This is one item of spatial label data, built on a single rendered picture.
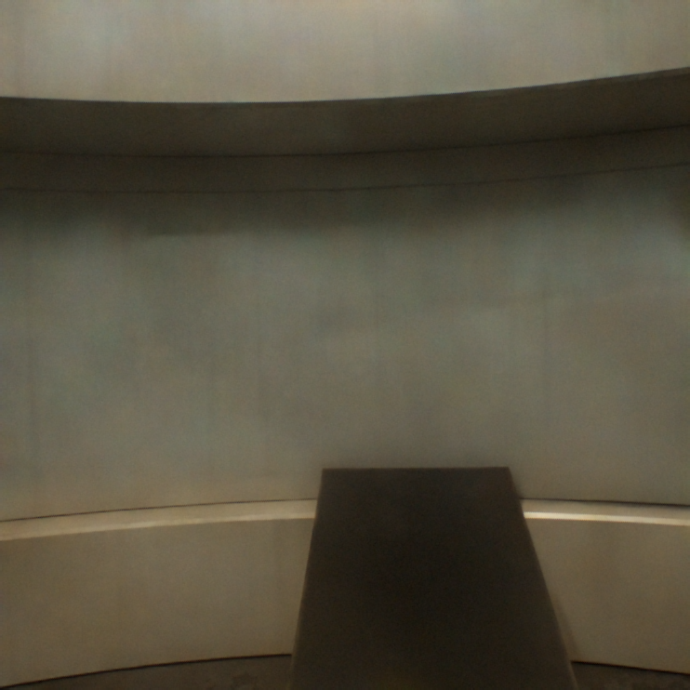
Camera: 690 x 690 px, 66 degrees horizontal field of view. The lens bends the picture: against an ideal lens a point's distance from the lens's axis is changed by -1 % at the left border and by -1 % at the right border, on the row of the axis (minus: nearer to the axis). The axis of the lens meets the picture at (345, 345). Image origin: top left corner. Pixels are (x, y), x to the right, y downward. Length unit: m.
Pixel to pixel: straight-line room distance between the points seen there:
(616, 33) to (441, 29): 0.11
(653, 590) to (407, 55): 0.42
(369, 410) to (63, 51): 0.34
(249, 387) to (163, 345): 0.08
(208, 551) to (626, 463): 0.34
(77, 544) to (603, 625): 0.40
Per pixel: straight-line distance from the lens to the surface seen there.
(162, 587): 0.48
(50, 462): 0.50
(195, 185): 0.48
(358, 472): 0.44
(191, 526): 0.45
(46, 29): 0.43
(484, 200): 0.47
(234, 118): 0.41
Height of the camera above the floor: 0.26
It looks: 1 degrees down
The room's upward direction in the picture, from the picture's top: 2 degrees counter-clockwise
